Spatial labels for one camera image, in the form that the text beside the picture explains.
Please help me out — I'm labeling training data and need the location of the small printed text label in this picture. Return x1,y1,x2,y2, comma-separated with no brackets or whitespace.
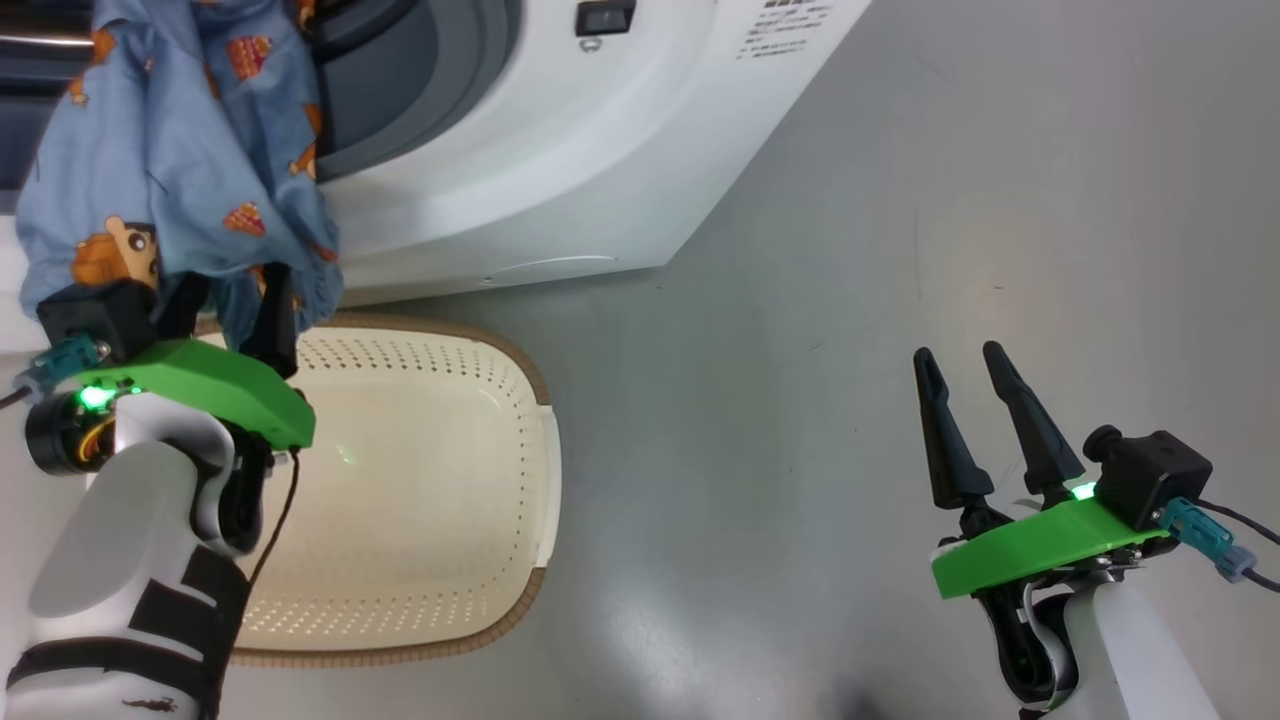
737,0,833,59

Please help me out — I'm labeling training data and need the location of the blue garment with bear print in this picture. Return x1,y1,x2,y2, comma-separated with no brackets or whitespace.
15,0,346,336

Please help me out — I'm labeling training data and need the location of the teal camera connector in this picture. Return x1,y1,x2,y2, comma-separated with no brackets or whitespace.
12,336,101,403
1160,497,1257,584

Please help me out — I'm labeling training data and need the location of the round white filter cover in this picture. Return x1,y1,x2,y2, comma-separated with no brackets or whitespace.
485,255,619,286

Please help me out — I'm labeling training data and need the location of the cream laundry basket brown rim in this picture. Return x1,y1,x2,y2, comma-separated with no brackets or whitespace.
195,310,563,669

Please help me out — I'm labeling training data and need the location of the thin black camera cable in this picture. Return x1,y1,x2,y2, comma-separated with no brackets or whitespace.
1197,498,1280,547

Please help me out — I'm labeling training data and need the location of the grey rubber door gasket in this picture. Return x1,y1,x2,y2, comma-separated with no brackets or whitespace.
0,0,526,186

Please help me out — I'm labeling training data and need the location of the teal left camera connector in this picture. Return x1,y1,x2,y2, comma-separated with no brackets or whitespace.
12,336,101,403

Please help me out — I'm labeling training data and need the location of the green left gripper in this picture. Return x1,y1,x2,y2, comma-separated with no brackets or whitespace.
25,262,317,476

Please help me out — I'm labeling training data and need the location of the white front-loading washing machine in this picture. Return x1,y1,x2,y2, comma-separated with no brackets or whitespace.
0,0,873,353

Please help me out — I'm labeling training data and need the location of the thin brown left arm cable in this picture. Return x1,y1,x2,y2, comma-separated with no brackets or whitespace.
245,450,301,591

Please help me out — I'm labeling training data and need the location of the black door lock socket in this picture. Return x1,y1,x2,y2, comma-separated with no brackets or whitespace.
575,0,638,38

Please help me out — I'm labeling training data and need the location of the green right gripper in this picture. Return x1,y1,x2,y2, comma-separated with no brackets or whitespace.
912,340,1171,601

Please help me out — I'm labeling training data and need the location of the teal right camera connector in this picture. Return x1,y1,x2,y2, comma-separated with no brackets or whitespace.
1160,497,1257,584

